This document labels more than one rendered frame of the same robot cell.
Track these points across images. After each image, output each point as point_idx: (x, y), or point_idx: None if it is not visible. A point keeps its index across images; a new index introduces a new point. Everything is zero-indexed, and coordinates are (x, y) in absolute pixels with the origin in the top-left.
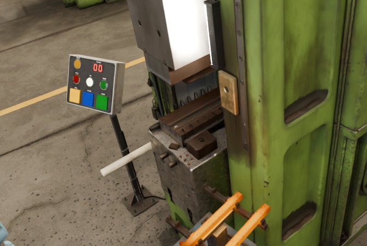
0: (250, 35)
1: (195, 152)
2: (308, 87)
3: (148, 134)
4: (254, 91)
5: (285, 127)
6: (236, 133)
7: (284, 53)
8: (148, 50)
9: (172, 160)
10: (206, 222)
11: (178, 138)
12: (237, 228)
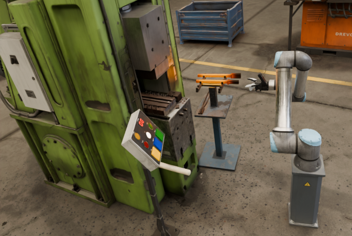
0: (168, 20)
1: (180, 95)
2: None
3: (169, 122)
4: (173, 44)
5: None
6: (172, 76)
7: None
8: (157, 62)
9: (182, 111)
10: (215, 81)
11: (174, 102)
12: None
